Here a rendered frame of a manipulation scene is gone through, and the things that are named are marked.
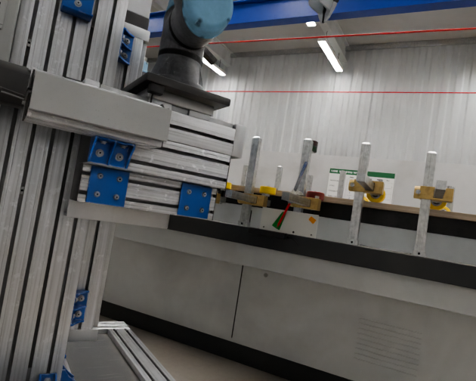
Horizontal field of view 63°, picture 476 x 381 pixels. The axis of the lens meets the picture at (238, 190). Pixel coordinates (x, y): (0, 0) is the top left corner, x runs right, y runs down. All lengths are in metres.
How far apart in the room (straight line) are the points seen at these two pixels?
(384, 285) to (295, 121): 8.32
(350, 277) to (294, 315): 0.42
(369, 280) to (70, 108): 1.30
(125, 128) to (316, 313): 1.40
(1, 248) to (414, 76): 9.03
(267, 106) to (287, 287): 8.44
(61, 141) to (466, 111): 8.62
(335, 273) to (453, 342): 0.55
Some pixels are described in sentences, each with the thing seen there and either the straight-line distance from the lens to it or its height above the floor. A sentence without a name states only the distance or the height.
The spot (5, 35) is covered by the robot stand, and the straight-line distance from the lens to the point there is 1.10.
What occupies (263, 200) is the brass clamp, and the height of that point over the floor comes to 0.83.
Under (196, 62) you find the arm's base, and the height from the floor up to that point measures 1.12.
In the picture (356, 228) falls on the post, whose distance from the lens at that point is 1.68.
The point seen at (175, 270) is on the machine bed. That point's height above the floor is 0.39.
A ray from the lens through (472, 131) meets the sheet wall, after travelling 9.14.
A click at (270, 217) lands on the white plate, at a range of 1.77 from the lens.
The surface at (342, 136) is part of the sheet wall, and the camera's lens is 9.34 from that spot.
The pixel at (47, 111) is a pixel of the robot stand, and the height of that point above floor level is 0.88.
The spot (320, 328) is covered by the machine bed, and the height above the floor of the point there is 0.29.
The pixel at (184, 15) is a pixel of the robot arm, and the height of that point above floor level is 1.17.
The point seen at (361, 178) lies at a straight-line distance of 1.43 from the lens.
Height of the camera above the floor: 0.76
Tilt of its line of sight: 3 degrees up
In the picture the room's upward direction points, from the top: 9 degrees clockwise
